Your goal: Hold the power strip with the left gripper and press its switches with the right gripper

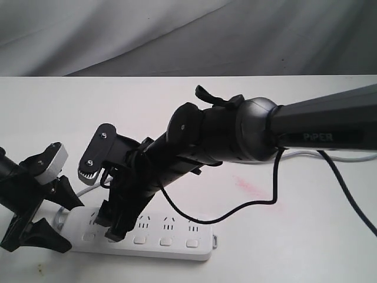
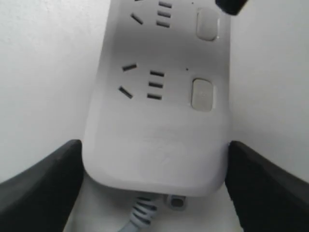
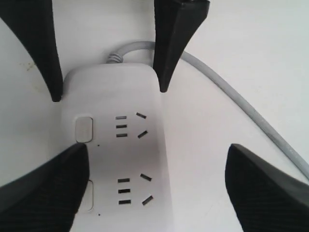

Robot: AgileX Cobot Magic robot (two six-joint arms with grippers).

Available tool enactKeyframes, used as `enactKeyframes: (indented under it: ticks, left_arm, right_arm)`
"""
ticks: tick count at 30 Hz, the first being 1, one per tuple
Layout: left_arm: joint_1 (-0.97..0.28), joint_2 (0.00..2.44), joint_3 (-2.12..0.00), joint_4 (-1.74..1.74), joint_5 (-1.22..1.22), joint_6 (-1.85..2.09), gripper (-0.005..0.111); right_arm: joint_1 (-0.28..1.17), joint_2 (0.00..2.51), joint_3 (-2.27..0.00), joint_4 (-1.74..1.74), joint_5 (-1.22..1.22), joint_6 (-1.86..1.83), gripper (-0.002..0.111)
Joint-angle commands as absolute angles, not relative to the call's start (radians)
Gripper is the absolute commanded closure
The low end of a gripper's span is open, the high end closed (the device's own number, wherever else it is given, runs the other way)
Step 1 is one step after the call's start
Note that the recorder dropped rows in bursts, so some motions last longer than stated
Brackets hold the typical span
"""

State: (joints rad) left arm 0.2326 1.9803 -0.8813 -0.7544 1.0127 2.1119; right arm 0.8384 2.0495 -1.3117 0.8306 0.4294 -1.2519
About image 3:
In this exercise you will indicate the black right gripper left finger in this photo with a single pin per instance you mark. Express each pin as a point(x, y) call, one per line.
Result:
point(48, 198)

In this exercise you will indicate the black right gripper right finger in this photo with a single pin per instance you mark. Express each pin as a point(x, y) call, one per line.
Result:
point(264, 198)

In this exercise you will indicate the white five-outlet power strip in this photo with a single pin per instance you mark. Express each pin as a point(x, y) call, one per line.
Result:
point(115, 109)

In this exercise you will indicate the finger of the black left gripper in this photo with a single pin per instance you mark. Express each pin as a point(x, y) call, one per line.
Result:
point(176, 21)
point(32, 22)

